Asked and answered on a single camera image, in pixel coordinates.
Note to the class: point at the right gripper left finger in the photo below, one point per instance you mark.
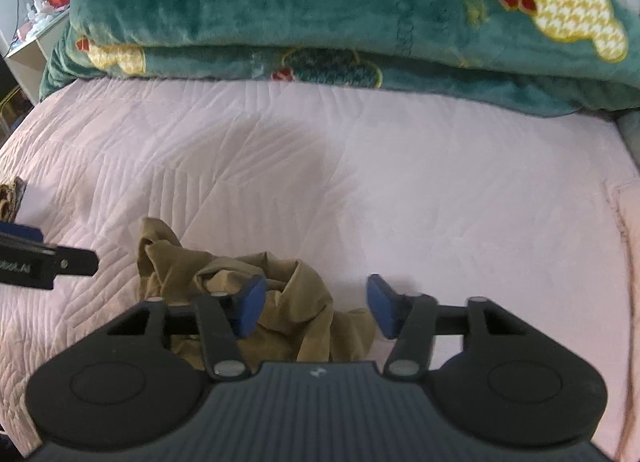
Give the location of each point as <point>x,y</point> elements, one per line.
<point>223,319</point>

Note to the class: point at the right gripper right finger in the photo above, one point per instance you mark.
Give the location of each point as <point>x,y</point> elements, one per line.
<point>410,321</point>

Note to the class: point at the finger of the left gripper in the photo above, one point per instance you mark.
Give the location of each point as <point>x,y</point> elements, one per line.
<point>69,260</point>
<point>23,232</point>

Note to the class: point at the tan khaki t-shirt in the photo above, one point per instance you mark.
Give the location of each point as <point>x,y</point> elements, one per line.
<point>298,322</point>

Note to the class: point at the folded speckled brown garment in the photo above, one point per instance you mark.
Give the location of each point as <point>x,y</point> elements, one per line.
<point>11,196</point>

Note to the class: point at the pink quilted bed sheet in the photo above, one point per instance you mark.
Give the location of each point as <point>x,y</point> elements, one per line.
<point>448,197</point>

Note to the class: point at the white side shelf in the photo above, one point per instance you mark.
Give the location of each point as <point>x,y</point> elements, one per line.
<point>28,60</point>

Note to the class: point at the pink pillow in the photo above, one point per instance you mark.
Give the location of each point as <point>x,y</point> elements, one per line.
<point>623,201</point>

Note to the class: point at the grey pillow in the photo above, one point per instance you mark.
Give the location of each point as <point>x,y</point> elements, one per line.
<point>629,127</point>

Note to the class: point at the green plush bear blanket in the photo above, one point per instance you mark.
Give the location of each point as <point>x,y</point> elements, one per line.
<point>543,57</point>

